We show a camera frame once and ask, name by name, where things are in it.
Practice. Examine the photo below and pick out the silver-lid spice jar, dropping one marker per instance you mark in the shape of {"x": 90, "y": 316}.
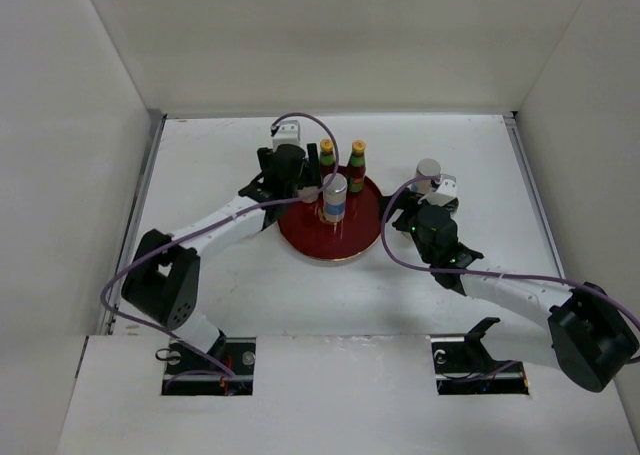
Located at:
{"x": 431, "y": 169}
{"x": 334, "y": 198}

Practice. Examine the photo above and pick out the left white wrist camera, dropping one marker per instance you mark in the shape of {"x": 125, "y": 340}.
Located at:
{"x": 286, "y": 133}

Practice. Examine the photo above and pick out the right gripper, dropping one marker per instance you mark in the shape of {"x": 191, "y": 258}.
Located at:
{"x": 406, "y": 201}

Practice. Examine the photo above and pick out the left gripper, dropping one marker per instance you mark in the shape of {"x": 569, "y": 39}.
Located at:
{"x": 313, "y": 165}

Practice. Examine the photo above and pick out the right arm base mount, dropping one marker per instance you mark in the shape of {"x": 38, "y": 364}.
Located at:
{"x": 464, "y": 367}

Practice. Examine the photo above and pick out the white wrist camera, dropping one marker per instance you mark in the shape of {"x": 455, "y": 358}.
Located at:
{"x": 286, "y": 133}
{"x": 444, "y": 192}

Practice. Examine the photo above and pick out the red round tray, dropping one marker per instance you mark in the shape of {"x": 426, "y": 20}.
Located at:
{"x": 303, "y": 226}

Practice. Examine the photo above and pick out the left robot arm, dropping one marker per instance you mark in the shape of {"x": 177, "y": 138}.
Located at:
{"x": 165, "y": 286}

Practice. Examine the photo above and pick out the dark-cap grinder jar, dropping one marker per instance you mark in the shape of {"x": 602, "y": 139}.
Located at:
{"x": 308, "y": 194}

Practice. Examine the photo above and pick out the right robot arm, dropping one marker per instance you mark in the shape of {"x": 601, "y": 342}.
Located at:
{"x": 586, "y": 334}

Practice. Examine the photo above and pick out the sauce bottle yellow cap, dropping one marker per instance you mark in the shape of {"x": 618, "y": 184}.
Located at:
{"x": 327, "y": 159}
{"x": 356, "y": 168}

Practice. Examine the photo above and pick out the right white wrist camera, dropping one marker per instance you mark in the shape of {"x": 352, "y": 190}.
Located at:
{"x": 444, "y": 192}

